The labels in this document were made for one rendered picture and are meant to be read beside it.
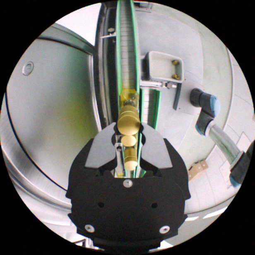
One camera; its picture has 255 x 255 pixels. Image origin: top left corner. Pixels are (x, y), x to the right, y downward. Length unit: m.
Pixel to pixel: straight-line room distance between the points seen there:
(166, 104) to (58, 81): 0.61
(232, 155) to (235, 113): 3.30
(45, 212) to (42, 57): 0.24
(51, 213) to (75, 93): 0.27
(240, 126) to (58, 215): 3.79
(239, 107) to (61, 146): 3.82
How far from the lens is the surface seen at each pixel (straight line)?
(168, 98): 0.62
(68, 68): 0.21
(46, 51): 0.18
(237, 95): 3.79
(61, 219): 0.22
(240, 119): 3.66
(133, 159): 0.20
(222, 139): 0.48
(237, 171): 0.45
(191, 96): 0.64
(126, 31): 0.52
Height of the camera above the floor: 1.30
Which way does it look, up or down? 58 degrees down
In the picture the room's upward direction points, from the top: 178 degrees counter-clockwise
